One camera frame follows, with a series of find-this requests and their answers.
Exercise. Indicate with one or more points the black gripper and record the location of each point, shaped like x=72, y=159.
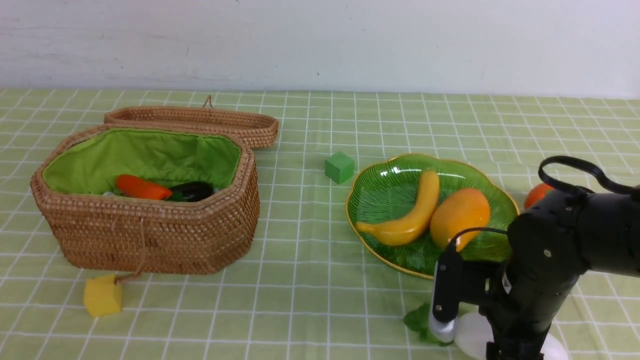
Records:
x=540, y=291

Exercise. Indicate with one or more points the white radish with green leaves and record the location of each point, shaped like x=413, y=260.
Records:
x=467, y=335

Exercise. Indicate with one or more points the orange yellow mango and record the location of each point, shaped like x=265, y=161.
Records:
x=464, y=209

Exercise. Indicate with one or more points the orange persimmon with green leaves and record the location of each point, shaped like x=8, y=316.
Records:
x=536, y=194

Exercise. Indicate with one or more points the yellow banana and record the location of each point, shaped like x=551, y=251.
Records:
x=405, y=230

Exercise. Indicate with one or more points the dark purple eggplant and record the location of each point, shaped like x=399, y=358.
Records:
x=193, y=191

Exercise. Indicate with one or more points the orange carrot with green leaves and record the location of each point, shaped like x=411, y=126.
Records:
x=136, y=187

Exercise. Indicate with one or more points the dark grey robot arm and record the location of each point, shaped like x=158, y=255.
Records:
x=553, y=243

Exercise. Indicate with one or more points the green leaf-shaped glass plate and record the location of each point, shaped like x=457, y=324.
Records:
x=387, y=190

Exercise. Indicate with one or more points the green checkered tablecloth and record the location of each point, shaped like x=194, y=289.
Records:
x=307, y=289

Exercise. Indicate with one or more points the green foam cube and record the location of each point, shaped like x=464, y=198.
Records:
x=339, y=167

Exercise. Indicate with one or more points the woven wicker basket lid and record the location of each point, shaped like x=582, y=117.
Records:
x=254, y=129

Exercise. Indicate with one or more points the yellow foam block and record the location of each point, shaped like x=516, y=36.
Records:
x=102, y=296

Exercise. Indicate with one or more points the woven wicker basket green lining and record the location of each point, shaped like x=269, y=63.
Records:
x=117, y=233

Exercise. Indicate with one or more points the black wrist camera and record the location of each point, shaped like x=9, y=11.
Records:
x=446, y=294

